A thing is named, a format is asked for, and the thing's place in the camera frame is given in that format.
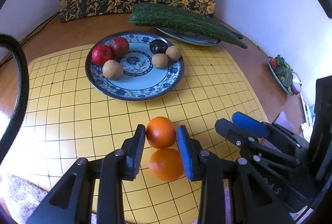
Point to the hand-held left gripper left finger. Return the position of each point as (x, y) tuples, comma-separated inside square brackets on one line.
[(138, 151)]

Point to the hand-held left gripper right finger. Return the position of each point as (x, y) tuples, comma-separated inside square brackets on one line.
[(185, 153)]

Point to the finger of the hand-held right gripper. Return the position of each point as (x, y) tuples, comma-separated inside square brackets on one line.
[(249, 124), (230, 131)]

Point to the orange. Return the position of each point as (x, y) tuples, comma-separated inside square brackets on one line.
[(160, 133), (166, 163)]

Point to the blue white patterned plate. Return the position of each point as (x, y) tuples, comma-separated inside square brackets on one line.
[(145, 83)]

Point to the red apple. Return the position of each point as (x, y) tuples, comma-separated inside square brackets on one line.
[(119, 46), (102, 55)]

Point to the dark purple plum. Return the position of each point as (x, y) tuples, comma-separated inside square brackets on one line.
[(158, 46)]

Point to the small white object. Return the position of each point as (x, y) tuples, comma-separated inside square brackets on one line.
[(307, 126)]

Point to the small green dish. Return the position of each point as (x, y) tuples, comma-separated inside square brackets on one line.
[(278, 81)]

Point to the purple onion slice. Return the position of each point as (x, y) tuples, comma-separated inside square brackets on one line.
[(296, 85)]

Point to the green leafy vegetable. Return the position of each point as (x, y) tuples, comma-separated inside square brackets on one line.
[(284, 70)]

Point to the small red tomato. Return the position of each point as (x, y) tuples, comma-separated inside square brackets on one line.
[(273, 64)]

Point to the yellow grid game board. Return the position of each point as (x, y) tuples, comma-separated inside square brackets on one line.
[(77, 115)]

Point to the green cucumber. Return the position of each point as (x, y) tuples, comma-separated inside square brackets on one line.
[(232, 31), (176, 17)]

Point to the blue rimmed plate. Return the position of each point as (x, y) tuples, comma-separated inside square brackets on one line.
[(197, 39)]

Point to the purple fluffy towel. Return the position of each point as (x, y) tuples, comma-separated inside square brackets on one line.
[(20, 195)]

